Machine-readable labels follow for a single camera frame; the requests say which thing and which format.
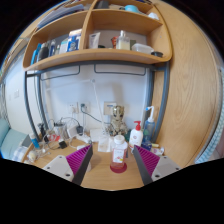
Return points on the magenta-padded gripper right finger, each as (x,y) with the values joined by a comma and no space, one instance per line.
(166,165)

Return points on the blue spray bottle, white nozzle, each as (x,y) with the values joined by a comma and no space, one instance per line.
(150,128)

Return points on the brown tree-creature figurine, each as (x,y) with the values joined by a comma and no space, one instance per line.
(118,121)

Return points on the teal cushion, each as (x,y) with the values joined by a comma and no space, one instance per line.
(11,140)

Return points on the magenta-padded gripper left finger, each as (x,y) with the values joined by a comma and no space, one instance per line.
(58,165)

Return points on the white lotion bottle, red pump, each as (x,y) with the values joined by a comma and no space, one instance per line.
(135,136)

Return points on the grey metal desk frame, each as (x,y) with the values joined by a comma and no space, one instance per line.
(163,100)

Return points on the black charger block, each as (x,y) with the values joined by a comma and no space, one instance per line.
(62,144)

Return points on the clear drink bottle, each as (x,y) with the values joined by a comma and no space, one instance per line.
(119,151)

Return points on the wooden shelf unit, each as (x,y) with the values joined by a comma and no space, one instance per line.
(100,55)

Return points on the white wall box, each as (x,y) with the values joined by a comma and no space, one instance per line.
(109,107)

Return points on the white power strip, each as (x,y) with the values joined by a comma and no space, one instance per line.
(83,138)

